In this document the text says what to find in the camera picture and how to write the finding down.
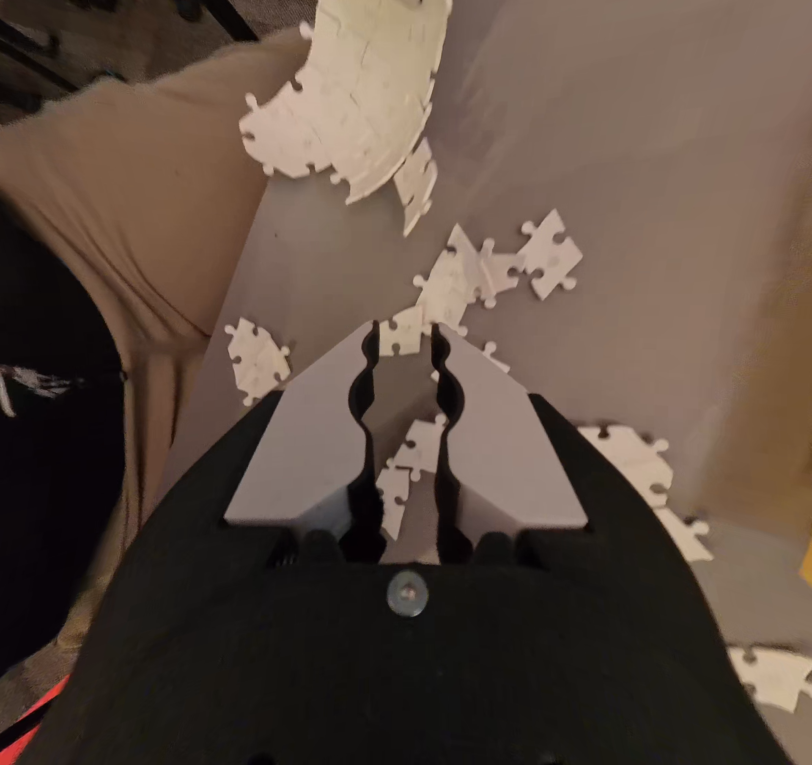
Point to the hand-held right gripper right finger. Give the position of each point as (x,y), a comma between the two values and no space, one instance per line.
(514,460)

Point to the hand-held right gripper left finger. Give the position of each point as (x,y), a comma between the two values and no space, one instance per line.
(298,454)

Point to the partly built white puzzle ball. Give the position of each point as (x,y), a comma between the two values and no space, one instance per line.
(355,98)

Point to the single white puzzle piece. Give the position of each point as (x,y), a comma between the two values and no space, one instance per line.
(406,333)

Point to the white puzzle pieces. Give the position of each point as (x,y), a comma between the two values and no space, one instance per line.
(552,257)

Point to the person's tan trouser leg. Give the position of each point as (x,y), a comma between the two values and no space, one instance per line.
(127,206)

